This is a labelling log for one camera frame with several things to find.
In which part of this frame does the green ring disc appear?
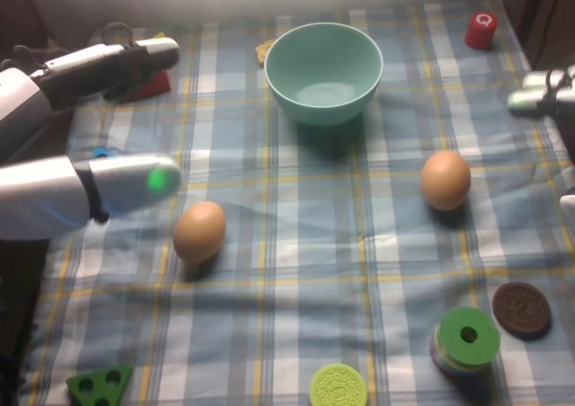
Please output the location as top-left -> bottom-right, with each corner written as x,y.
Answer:
438,305 -> 502,366

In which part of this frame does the red cylinder with letter Q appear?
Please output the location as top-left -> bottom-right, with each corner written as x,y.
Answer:
464,12 -> 500,51

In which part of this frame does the blue plaid tablecloth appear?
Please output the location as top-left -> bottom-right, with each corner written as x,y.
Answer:
26,0 -> 575,406

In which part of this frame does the red block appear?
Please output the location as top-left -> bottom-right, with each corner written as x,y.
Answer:
134,69 -> 173,102

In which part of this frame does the multicoloured ring stack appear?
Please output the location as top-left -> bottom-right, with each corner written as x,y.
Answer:
429,327 -> 493,383

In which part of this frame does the brown sandwich cookie toy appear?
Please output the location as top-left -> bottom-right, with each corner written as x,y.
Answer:
491,281 -> 553,339

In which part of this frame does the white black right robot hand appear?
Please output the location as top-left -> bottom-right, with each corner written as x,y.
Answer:
507,64 -> 575,227

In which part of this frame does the mint green bowl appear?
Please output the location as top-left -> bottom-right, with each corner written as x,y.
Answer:
263,22 -> 385,127

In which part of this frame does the black backdrop panel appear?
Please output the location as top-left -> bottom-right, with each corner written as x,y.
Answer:
500,0 -> 575,73

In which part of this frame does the lime green sandwich cookie toy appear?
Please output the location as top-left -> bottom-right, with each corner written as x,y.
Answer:
308,363 -> 368,406

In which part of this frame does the yellow waffle biscuit toy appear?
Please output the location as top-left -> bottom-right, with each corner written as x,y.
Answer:
254,38 -> 279,68

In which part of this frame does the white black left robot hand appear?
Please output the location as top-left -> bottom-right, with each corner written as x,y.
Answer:
0,37 -> 183,242

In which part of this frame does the green triangle block with holes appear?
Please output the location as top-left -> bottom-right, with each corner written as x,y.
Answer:
66,363 -> 135,406

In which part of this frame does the brown egg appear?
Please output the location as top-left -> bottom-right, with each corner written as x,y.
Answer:
173,200 -> 227,265
420,150 -> 472,212

